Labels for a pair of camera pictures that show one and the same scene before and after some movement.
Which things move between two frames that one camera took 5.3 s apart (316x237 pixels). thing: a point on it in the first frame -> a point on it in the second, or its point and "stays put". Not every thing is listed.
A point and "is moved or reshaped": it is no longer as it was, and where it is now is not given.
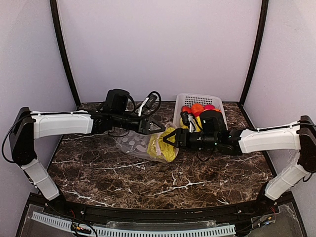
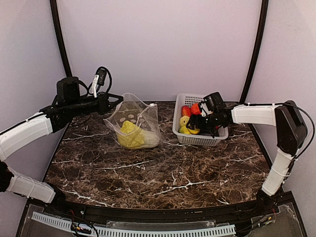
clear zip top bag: [151, 146] is moved or reshaped
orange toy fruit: [197, 108] stays put
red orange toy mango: [185, 108] stays put
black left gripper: [143, 126] -> [103, 104]
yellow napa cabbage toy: [158, 147] -> [131, 137]
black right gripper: [181, 137] -> [202, 121]
